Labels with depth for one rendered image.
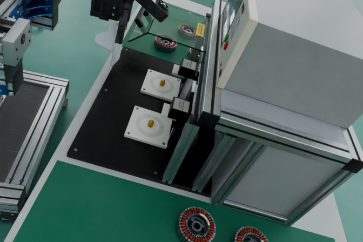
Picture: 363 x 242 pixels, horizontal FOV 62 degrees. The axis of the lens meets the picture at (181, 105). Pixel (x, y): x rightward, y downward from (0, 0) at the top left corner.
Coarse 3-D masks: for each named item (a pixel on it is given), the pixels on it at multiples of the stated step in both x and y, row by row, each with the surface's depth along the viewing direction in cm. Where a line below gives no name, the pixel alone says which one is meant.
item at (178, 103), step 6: (174, 102) 100; (180, 102) 101; (186, 102) 102; (168, 108) 103; (174, 108) 98; (180, 108) 99; (186, 108) 100; (162, 114) 100; (168, 114) 100; (174, 114) 99; (180, 114) 98; (186, 114) 98; (180, 120) 100; (186, 120) 100; (204, 126) 100
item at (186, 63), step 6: (186, 60) 119; (174, 66) 121; (180, 66) 116; (186, 66) 116; (192, 66) 118; (174, 72) 118; (180, 72) 117; (186, 72) 117; (192, 72) 116; (192, 78) 118
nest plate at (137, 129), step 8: (136, 112) 111; (144, 112) 112; (152, 112) 113; (136, 120) 108; (144, 120) 109; (160, 120) 112; (168, 120) 113; (128, 128) 105; (136, 128) 106; (144, 128) 107; (152, 128) 108; (160, 128) 109; (168, 128) 110; (128, 136) 102; (136, 136) 103; (144, 136) 104; (152, 136) 105; (160, 136) 106; (168, 136) 107; (152, 144) 104; (160, 144) 104
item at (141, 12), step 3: (141, 9) 109; (144, 9) 109; (138, 12) 107; (141, 12) 106; (144, 12) 111; (147, 12) 111; (138, 15) 105; (141, 15) 105; (144, 15) 111; (147, 15) 111; (135, 18) 104; (138, 18) 103; (135, 21) 103; (138, 21) 103; (141, 21) 104; (138, 24) 104; (141, 24) 104; (138, 27) 105; (141, 27) 105
